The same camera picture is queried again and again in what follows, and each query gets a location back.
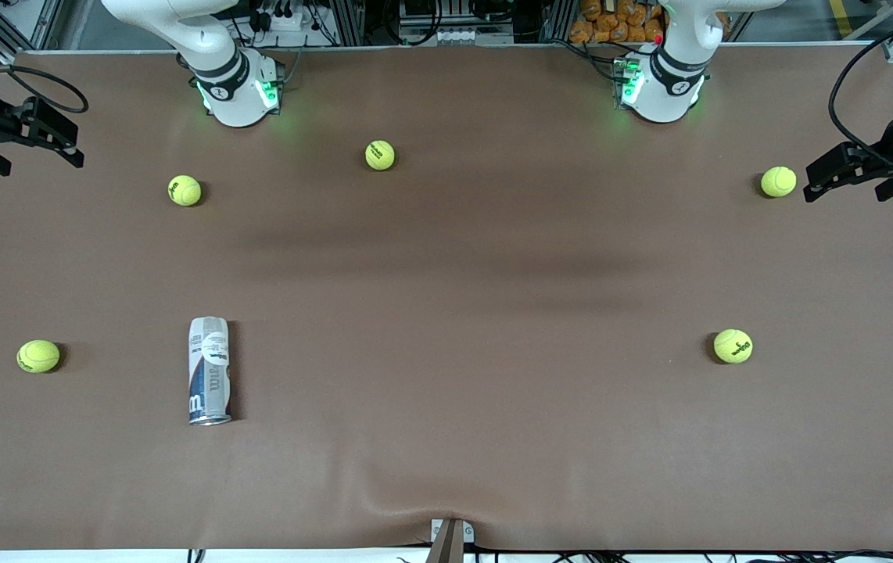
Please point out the silver blue tennis ball can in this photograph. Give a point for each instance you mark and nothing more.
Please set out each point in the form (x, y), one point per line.
(209, 375)

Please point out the brown table mat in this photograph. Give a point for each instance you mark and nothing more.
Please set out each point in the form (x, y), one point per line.
(446, 407)

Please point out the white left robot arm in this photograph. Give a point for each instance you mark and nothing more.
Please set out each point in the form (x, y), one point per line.
(661, 102)

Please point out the grey electronics box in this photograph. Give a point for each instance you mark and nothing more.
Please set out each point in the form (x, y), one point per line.
(454, 35)

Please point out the white power strip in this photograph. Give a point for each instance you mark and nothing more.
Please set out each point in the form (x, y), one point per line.
(282, 19)

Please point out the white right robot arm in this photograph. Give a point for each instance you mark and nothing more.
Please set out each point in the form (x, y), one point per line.
(235, 102)

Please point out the yellow Head tennis ball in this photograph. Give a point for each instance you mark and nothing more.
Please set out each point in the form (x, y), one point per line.
(38, 356)
(380, 155)

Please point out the aluminium frame post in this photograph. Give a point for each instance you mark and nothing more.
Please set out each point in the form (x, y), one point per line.
(557, 19)
(349, 19)

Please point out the yellow Wilson tennis ball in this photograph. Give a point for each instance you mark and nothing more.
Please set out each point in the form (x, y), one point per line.
(184, 190)
(733, 346)

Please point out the metal bracket with pole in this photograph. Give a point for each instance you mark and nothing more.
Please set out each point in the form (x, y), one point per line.
(453, 547)

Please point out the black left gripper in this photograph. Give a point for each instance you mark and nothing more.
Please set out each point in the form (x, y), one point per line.
(891, 148)

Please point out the pile of orange objects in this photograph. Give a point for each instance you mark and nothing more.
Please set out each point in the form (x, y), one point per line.
(611, 19)

